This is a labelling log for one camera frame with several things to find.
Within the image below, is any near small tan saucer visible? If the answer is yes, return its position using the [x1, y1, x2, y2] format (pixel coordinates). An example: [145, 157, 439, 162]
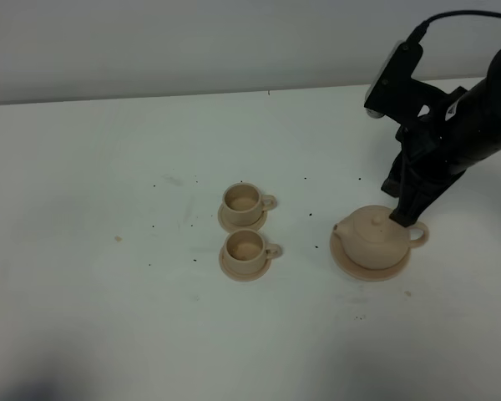
[219, 249, 271, 282]

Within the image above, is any far tan teacup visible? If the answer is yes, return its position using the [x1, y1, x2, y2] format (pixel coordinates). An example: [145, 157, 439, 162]
[222, 182, 277, 226]

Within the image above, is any tan ceramic teapot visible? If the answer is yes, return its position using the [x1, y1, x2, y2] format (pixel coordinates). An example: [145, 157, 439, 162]
[332, 206, 429, 271]

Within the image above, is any small tan saucer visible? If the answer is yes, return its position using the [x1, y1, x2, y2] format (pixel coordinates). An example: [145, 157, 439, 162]
[217, 204, 268, 232]
[219, 249, 271, 282]

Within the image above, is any far small tan saucer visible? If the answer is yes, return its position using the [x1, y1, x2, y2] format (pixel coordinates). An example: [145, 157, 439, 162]
[217, 204, 268, 232]

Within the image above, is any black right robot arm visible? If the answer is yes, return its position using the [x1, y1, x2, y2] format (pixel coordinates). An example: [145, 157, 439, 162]
[382, 49, 501, 227]

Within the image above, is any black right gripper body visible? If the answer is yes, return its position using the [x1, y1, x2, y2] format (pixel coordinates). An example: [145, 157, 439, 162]
[380, 79, 466, 196]

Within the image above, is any tan teacup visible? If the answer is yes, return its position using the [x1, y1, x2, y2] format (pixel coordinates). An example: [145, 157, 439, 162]
[222, 182, 277, 226]
[222, 229, 282, 276]

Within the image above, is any near tan teacup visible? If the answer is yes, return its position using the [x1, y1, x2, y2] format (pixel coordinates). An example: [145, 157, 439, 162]
[222, 229, 282, 276]

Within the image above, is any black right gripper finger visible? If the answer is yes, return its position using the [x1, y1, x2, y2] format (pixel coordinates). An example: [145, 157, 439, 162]
[389, 183, 443, 227]

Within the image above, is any large tan teapot saucer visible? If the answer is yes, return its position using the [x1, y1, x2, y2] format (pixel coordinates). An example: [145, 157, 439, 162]
[330, 233, 411, 282]

